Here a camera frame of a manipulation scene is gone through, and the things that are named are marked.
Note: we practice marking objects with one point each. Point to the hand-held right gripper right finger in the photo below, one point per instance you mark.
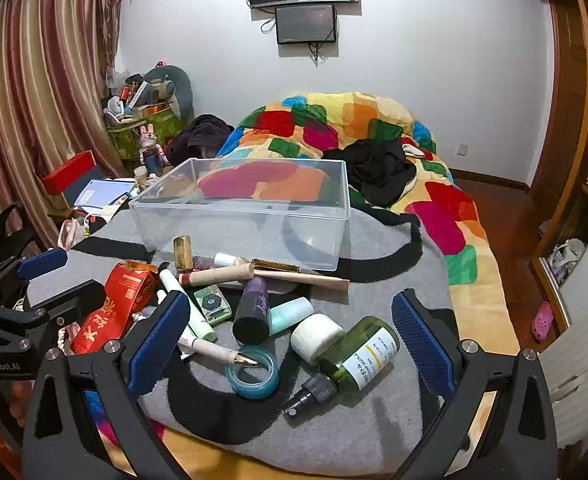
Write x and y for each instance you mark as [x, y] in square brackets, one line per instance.
[421, 345]

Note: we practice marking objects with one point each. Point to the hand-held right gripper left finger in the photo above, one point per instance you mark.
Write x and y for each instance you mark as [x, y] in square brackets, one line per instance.
[159, 342]

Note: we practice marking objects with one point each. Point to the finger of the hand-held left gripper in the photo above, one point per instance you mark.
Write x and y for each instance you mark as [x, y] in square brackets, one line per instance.
[41, 262]
[69, 300]

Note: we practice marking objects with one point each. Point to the light green tube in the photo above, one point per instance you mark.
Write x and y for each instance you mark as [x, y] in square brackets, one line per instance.
[194, 317]

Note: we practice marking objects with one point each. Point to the white pen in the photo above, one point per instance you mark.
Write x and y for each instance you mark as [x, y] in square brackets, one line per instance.
[209, 347]

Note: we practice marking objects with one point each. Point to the red packet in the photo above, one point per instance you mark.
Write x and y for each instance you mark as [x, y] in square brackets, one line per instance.
[119, 290]

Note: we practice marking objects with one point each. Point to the green spray bottle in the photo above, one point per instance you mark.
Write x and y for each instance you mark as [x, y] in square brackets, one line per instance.
[359, 355]

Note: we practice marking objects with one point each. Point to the blue tape roll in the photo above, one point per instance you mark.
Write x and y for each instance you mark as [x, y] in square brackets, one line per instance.
[234, 375]

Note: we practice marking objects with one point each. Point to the olive brown block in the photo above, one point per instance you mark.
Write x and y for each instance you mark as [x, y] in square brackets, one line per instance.
[184, 255]

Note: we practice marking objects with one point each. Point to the dark purple bottle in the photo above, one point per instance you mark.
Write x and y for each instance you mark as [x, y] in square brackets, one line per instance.
[251, 315]

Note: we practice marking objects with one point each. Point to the white tape roll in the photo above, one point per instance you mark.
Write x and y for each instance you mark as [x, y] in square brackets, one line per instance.
[316, 335]

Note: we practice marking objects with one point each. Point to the clear plastic storage box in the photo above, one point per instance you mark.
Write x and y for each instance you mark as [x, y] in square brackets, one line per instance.
[189, 240]

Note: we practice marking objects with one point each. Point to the teal tube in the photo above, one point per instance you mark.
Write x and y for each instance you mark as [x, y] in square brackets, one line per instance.
[289, 315]

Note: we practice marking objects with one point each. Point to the pink plastic bag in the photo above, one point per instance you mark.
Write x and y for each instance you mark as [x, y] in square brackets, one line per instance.
[71, 232]

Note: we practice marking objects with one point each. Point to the green patterned packet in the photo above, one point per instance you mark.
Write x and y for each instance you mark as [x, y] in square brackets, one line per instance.
[213, 305]

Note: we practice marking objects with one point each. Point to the grey and black blanket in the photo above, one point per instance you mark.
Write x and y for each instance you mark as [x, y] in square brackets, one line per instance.
[374, 280]

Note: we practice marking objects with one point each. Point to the wooden roller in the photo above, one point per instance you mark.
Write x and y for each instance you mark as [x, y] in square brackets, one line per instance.
[219, 275]

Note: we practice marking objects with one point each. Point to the red box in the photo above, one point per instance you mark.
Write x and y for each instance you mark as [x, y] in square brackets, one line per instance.
[66, 172]

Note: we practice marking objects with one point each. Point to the blue notebook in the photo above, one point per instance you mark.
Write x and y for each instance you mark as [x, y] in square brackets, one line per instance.
[104, 192]

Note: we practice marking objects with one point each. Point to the beige bottle white cap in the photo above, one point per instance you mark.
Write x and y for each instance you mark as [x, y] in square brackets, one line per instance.
[224, 260]

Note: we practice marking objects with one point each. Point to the colourful patchwork quilt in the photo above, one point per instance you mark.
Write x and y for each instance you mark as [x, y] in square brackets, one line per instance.
[439, 230]

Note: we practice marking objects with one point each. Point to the pink shoe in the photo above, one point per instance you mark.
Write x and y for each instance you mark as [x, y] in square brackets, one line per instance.
[542, 322]

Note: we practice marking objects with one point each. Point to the green bag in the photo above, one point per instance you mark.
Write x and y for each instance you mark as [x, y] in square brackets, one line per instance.
[124, 142]

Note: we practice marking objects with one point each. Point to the pink rabbit toy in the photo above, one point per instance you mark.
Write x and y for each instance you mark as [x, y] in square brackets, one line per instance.
[150, 147]

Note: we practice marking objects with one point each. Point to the white bag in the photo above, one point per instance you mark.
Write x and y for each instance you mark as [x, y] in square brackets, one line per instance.
[566, 257]

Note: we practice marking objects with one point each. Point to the pink striped curtain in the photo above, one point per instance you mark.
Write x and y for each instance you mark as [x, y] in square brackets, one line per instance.
[34, 85]

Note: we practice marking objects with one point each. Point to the black clothes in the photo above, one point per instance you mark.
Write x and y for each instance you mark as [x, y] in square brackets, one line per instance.
[374, 170]

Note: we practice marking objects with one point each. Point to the dark purple clothes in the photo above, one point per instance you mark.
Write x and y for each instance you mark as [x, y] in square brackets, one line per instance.
[199, 135]

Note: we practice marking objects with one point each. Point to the grey plush pillow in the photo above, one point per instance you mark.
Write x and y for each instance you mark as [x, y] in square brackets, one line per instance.
[181, 90]

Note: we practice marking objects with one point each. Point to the wooden wardrobe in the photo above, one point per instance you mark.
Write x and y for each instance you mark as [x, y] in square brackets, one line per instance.
[569, 110]

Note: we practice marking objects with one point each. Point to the small black wall monitor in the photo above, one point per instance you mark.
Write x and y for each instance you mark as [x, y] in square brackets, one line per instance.
[304, 22]

